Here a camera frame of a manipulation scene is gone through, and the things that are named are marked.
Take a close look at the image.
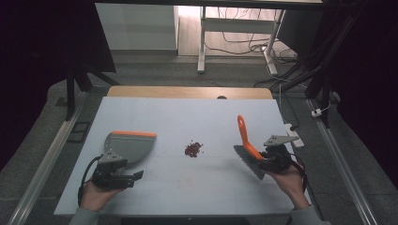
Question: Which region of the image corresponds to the tangle of floor cables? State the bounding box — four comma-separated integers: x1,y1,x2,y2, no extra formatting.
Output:
205,7,299,65

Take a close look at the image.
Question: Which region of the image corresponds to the brush with orange handle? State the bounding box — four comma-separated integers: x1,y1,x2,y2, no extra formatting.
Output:
233,114,268,181

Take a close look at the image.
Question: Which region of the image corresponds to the aluminium rail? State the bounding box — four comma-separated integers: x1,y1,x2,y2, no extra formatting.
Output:
7,90,88,225
305,97,379,225

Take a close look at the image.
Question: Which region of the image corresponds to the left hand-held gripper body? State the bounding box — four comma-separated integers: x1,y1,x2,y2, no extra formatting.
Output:
91,149,136,190

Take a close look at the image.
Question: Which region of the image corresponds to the pile of red bits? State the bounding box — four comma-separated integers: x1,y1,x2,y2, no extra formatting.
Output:
184,141,205,158

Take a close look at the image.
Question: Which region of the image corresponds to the person's left hand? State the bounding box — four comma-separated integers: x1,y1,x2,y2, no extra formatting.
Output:
79,180,124,213

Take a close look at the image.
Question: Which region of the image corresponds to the grey dustpan with orange edge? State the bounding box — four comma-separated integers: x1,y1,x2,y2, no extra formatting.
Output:
103,130,158,165

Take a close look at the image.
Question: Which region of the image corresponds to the black floor plate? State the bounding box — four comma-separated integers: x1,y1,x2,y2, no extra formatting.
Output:
66,121,92,143

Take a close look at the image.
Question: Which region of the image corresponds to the white cabinet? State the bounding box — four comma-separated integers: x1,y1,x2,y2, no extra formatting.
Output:
95,3,179,52

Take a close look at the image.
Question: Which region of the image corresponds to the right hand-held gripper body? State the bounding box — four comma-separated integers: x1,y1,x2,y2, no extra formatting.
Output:
259,134,300,174

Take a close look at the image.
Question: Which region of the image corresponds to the white desk frame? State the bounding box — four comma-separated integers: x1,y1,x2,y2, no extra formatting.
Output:
196,6,286,76

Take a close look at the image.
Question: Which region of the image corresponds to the white power strip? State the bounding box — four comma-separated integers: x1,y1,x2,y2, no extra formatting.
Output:
283,123,305,149

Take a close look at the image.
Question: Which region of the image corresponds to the red and black gripper cable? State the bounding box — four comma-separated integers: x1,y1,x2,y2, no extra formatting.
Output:
289,152,310,192

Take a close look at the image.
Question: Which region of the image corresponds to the black stand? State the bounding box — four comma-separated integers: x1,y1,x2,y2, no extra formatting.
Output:
63,60,122,122
253,0,364,129

